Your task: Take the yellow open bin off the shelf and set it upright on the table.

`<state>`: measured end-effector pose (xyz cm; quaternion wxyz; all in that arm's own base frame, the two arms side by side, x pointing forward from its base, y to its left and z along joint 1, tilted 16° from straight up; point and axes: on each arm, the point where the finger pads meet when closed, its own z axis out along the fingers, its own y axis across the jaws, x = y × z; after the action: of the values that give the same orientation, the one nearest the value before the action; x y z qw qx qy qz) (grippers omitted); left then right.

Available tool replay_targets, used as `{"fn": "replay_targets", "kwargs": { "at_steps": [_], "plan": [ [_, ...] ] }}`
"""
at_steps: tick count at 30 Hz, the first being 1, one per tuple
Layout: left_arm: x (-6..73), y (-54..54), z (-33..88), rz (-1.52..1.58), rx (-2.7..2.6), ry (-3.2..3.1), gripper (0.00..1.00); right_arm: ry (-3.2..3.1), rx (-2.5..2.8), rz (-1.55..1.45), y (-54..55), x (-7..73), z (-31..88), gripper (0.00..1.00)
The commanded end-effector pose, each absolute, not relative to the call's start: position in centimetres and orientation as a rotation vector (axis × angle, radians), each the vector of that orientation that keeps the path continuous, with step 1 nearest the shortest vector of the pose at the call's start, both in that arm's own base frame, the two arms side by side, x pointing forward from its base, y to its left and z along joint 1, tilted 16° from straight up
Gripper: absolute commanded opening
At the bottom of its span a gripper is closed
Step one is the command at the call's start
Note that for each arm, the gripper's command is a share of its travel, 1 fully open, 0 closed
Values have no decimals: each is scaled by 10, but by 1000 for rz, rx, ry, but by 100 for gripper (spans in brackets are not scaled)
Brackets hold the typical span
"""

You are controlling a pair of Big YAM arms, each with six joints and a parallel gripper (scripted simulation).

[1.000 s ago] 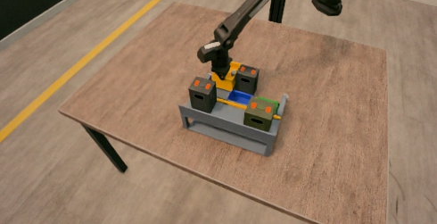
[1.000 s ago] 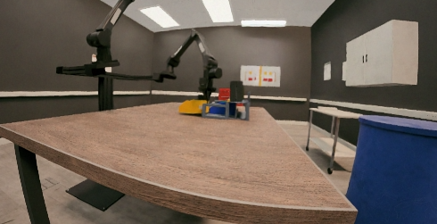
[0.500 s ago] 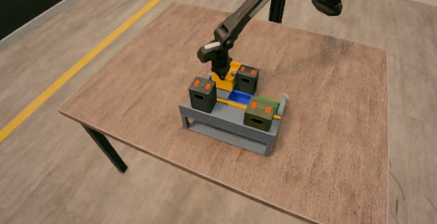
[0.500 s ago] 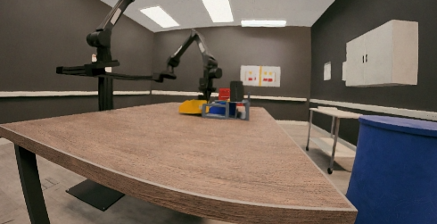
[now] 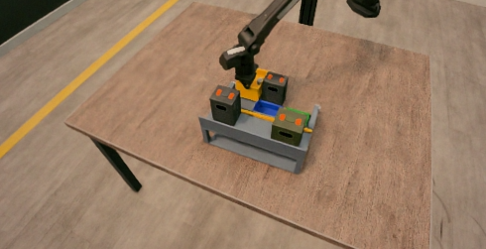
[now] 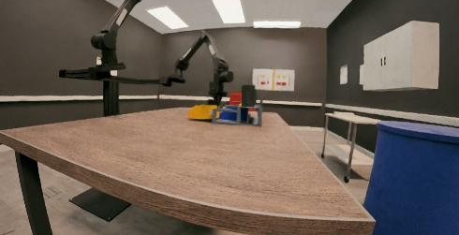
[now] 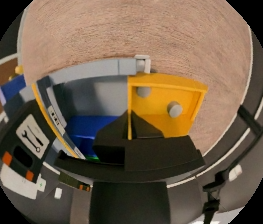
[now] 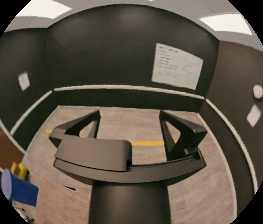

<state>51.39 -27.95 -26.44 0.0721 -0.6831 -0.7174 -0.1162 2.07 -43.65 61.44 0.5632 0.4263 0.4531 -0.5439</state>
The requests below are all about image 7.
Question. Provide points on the grey metal disc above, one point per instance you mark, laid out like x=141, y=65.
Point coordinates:
x=143, y=91

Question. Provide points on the yellow bin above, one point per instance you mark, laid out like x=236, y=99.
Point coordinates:
x=164, y=89

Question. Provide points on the grey shelf rack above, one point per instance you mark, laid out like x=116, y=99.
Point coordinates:
x=97, y=96

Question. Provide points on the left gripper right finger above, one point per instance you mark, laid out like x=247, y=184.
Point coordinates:
x=143, y=129

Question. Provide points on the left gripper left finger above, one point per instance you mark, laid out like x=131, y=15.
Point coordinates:
x=116, y=128

